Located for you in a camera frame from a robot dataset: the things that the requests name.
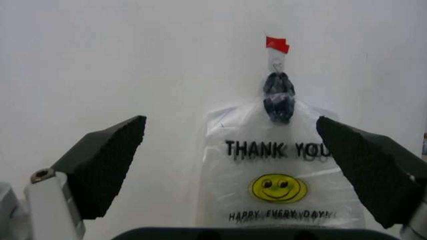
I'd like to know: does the white hook mounting strip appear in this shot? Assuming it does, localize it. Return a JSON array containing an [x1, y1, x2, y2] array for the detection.
[[267, 48, 287, 74]]

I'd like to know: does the black wall hook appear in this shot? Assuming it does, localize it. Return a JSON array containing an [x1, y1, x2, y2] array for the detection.
[[262, 71, 297, 125]]

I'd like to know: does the white smiley plastic bag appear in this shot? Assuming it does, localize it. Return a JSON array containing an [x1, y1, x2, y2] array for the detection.
[[198, 96, 357, 228]]

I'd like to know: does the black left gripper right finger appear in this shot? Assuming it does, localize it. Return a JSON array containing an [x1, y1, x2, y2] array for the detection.
[[314, 115, 427, 240]]

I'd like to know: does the red tape piece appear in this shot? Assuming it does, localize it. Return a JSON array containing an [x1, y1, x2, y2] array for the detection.
[[264, 35, 291, 54]]

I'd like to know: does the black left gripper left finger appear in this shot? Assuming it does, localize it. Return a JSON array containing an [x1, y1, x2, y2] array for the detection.
[[22, 115, 148, 240]]

